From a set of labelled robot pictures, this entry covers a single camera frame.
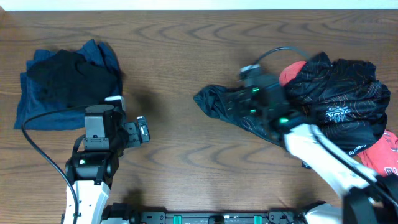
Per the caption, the red t-shirt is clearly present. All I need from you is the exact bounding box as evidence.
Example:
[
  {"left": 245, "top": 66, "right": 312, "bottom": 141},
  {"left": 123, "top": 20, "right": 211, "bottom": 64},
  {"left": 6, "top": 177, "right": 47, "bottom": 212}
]
[{"left": 279, "top": 61, "right": 397, "bottom": 176}]

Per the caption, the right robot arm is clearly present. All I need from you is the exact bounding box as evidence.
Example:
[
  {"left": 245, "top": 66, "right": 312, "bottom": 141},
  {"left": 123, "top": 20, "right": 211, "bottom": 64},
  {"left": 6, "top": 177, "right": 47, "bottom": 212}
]
[{"left": 220, "top": 73, "right": 397, "bottom": 223}]

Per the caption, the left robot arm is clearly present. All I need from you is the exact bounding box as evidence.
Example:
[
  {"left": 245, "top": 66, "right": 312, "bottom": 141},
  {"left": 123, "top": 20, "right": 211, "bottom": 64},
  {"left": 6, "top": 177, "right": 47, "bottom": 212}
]
[{"left": 62, "top": 105, "right": 150, "bottom": 224}]

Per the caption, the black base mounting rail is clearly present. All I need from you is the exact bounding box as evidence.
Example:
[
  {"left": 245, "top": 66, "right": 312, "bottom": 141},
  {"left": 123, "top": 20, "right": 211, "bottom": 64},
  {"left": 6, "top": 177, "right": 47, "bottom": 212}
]
[{"left": 100, "top": 203, "right": 309, "bottom": 224}]

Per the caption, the folded black garment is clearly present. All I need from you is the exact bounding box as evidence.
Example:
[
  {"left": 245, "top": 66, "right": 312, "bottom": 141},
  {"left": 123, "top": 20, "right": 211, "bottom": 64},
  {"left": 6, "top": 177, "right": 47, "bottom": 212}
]
[{"left": 27, "top": 50, "right": 119, "bottom": 107}]

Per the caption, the black orange patterned jersey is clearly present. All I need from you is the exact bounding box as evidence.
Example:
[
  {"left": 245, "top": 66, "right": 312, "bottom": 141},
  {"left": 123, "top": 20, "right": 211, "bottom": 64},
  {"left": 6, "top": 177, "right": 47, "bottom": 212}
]
[{"left": 193, "top": 52, "right": 391, "bottom": 156}]

